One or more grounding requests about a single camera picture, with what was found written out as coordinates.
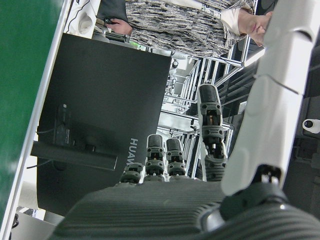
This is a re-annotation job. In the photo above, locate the small white webcam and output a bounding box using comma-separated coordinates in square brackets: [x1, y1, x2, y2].
[302, 118, 319, 131]

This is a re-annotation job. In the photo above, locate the right robot hand white grey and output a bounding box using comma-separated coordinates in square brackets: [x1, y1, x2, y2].
[49, 0, 320, 240]

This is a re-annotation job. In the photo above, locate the green table surface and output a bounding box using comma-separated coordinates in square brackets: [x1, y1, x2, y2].
[0, 0, 76, 240]

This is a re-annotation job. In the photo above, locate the person in patterned shirt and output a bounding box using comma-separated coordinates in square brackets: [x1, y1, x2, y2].
[96, 0, 273, 59]

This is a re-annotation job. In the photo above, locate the black Huawei monitor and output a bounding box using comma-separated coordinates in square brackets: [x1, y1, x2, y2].
[29, 32, 180, 216]

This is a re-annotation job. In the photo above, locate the aluminium shelf rack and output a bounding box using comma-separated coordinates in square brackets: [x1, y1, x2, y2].
[157, 42, 266, 181]

